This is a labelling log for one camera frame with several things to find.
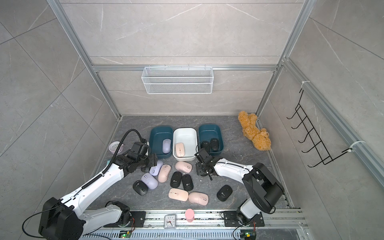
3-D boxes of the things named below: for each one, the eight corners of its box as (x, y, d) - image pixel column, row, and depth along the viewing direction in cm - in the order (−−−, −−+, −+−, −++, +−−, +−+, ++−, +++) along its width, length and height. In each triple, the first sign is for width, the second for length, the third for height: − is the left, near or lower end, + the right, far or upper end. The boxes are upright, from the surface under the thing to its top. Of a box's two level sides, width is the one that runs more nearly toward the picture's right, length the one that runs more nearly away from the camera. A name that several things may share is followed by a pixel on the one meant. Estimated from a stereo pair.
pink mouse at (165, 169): (156, 181, 87) (155, 180, 85) (162, 164, 94) (161, 163, 92) (166, 183, 86) (165, 182, 85) (171, 166, 93) (171, 165, 91)
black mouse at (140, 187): (132, 187, 85) (130, 185, 83) (140, 179, 88) (139, 177, 86) (142, 198, 82) (141, 196, 80) (150, 189, 85) (149, 188, 83)
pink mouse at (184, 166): (174, 168, 92) (173, 166, 90) (177, 161, 95) (177, 159, 93) (190, 174, 90) (190, 172, 88) (193, 166, 93) (193, 164, 91)
